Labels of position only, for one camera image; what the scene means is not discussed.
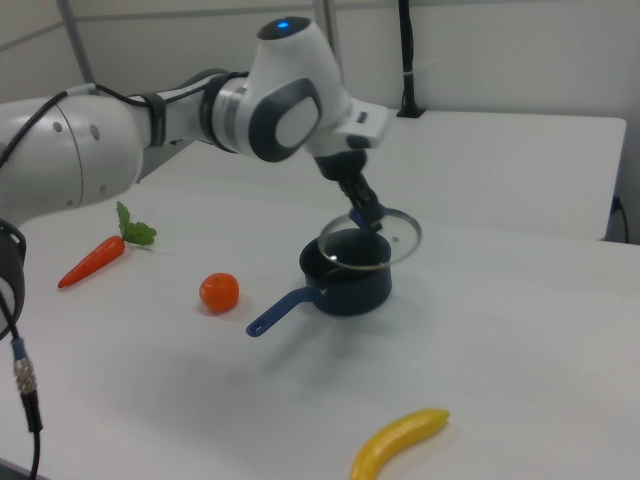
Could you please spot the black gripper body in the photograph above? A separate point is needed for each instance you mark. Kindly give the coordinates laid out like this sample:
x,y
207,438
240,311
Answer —
x,y
342,162

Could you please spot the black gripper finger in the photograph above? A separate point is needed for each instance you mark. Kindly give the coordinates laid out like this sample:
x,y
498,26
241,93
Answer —
x,y
367,200
345,189

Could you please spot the glass lid with blue knob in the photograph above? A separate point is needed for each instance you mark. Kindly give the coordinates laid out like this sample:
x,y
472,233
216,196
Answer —
x,y
400,245

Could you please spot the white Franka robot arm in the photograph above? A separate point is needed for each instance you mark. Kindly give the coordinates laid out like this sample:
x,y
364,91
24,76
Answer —
x,y
165,120

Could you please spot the dark blue saucepan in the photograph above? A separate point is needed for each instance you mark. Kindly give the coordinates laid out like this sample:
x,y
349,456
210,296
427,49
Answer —
x,y
350,300

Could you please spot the white background table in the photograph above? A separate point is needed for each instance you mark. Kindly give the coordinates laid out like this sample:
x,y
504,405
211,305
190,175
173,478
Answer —
x,y
475,165

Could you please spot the toy orange fruit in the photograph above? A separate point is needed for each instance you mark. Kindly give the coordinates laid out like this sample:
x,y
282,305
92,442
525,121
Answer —
x,y
219,292

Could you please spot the yellow toy banana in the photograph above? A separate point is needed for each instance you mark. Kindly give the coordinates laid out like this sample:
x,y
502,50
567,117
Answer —
x,y
390,440

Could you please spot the orange toy carrot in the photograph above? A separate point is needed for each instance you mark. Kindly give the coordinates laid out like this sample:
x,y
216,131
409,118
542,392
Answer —
x,y
92,260

